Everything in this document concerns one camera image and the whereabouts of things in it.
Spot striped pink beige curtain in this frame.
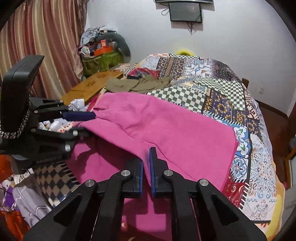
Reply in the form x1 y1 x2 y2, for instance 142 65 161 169
1 1 88 99

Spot pink pants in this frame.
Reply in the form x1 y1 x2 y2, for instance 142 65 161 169
66 92 238 240

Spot white wall socket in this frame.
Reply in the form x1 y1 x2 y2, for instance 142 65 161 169
258 85 264 94

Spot wooden lap desk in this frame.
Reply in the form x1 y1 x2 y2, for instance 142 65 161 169
61 71 123 105

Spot checkered fleece blanket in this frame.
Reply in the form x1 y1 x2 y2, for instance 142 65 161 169
33 161 80 208

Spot orange box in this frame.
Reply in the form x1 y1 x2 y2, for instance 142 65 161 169
93 47 113 56

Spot olive green folded garment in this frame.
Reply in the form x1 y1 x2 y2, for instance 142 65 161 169
105 75 171 93

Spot green storage bag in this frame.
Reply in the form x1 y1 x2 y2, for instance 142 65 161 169
82 51 123 76

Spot small black wall monitor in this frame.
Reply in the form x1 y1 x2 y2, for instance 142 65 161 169
169 1 202 23

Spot large black wall television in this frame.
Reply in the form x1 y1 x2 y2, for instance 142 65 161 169
154 0 214 4

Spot white crumpled cloth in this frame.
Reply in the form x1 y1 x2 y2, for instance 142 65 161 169
68 98 88 112

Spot grey neck pillow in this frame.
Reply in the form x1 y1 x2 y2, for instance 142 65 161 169
95 32 131 63

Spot patchwork patterned bed cover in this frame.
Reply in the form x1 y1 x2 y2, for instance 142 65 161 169
116 53 285 240

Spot yellow foam tube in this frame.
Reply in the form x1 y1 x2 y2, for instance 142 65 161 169
175 49 195 56

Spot red patterned cloth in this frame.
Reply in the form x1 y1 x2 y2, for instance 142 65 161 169
127 68 159 79

